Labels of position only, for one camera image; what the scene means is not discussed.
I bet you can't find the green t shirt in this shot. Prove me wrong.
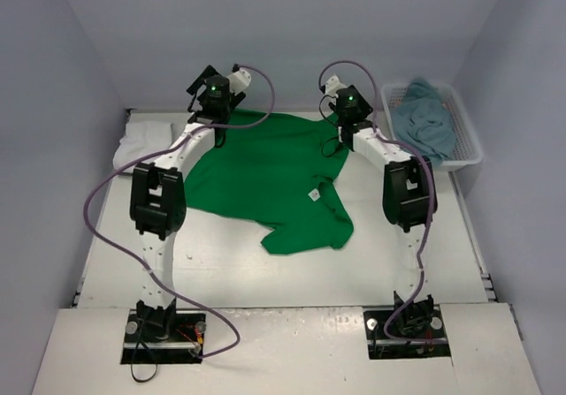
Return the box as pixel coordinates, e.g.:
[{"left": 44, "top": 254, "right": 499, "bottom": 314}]
[{"left": 185, "top": 110, "right": 354, "bottom": 255}]

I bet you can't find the white t shirt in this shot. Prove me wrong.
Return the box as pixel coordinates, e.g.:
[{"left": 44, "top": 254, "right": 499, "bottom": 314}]
[{"left": 112, "top": 120, "right": 185, "bottom": 170}]

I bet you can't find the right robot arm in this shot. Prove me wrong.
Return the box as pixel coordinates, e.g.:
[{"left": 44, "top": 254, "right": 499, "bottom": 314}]
[{"left": 320, "top": 77, "right": 437, "bottom": 323}]

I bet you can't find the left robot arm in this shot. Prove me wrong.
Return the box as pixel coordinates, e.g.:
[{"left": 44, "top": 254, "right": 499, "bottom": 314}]
[{"left": 129, "top": 65, "right": 251, "bottom": 341}]

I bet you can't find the light blue garment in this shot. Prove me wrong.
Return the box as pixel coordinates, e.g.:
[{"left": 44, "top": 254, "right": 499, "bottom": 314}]
[{"left": 391, "top": 77, "right": 456, "bottom": 166}]

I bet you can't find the white laundry basket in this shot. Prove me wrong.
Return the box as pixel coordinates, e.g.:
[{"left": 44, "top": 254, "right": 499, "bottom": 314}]
[{"left": 380, "top": 80, "right": 483, "bottom": 172}]

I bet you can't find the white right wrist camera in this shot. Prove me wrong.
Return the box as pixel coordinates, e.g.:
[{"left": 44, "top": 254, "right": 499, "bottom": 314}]
[{"left": 320, "top": 75, "right": 346, "bottom": 97}]

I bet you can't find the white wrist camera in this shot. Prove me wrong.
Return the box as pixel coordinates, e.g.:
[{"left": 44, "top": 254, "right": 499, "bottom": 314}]
[
  {"left": 320, "top": 75, "right": 346, "bottom": 97},
  {"left": 227, "top": 67, "right": 252, "bottom": 96}
]

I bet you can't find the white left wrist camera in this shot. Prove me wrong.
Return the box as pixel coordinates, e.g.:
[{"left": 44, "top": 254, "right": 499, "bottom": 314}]
[{"left": 227, "top": 67, "right": 252, "bottom": 96}]

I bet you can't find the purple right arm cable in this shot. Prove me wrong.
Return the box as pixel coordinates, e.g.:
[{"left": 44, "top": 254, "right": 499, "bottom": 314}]
[{"left": 317, "top": 61, "right": 434, "bottom": 341}]

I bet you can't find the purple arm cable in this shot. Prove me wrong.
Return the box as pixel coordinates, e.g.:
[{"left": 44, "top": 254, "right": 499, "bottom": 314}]
[
  {"left": 317, "top": 61, "right": 434, "bottom": 341},
  {"left": 82, "top": 63, "right": 278, "bottom": 361}
]

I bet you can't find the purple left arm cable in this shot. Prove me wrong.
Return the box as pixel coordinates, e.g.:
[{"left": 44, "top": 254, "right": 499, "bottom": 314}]
[{"left": 82, "top": 63, "right": 278, "bottom": 361}]

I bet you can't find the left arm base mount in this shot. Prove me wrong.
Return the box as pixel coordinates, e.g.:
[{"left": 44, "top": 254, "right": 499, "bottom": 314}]
[{"left": 120, "top": 310, "right": 207, "bottom": 365}]

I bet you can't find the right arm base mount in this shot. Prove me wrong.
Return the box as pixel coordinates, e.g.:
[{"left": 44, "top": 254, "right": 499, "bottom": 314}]
[{"left": 363, "top": 308, "right": 451, "bottom": 361}]

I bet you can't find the black loop cable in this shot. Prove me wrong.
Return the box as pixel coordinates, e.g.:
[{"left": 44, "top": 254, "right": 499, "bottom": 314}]
[{"left": 128, "top": 323, "right": 160, "bottom": 384}]

